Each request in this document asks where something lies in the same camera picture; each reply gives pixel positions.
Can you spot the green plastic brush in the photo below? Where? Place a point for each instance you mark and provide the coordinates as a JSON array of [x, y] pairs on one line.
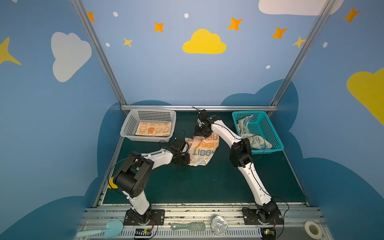
[[194, 226]]

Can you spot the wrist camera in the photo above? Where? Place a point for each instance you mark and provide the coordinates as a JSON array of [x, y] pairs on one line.
[[203, 115], [180, 144]]

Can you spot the white perforated plastic basket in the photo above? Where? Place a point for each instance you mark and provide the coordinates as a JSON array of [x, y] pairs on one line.
[[134, 117]]

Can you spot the aluminium frame left post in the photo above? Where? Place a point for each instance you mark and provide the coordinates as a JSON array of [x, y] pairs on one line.
[[88, 26]]

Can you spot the aluminium frame right post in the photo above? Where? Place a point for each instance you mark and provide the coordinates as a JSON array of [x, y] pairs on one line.
[[311, 38]]

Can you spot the yellow plastic scoop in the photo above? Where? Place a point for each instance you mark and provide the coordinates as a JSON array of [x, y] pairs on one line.
[[111, 184]]

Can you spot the left small circuit board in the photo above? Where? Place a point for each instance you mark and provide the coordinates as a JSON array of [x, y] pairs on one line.
[[142, 234]]

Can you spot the white tape roll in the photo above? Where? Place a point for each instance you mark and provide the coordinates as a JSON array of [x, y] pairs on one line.
[[313, 230]]

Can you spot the aluminium front rail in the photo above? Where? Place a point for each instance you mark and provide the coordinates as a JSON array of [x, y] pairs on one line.
[[294, 215]]

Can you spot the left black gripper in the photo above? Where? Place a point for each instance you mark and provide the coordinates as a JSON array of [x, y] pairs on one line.
[[183, 159]]

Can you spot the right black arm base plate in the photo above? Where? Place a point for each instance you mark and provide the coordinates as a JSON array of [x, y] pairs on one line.
[[250, 216]]

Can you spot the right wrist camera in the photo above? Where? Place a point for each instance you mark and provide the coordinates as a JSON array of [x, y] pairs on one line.
[[203, 115]]

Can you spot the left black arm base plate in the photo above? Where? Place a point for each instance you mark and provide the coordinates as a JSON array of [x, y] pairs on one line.
[[157, 216]]

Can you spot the small circuit board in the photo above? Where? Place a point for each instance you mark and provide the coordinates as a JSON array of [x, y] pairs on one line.
[[142, 234], [268, 234]]

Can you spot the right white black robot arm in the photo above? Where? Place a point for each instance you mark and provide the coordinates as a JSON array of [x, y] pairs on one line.
[[241, 158]]

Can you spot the teal perforated plastic basket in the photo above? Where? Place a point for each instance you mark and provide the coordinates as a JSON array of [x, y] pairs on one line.
[[261, 125]]

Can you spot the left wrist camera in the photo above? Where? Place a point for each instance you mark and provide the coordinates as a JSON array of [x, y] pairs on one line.
[[180, 144]]

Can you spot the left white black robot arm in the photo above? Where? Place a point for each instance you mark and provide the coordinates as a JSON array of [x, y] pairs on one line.
[[133, 176]]

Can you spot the aluminium frame post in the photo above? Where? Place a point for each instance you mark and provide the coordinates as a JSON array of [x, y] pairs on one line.
[[88, 26], [311, 38]]

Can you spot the blue patterned towel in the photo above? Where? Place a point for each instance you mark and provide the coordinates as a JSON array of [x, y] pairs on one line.
[[257, 142]]

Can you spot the orange white patterned towel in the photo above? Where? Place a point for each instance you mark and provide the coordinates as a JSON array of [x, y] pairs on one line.
[[149, 129]]

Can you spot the right small circuit board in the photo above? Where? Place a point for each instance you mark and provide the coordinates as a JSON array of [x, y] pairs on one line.
[[268, 234]]

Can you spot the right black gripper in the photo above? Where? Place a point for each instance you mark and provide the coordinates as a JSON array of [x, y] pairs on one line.
[[202, 130]]

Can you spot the cream rabbit lettered towel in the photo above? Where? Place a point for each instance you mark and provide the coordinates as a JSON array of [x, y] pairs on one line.
[[201, 150]]

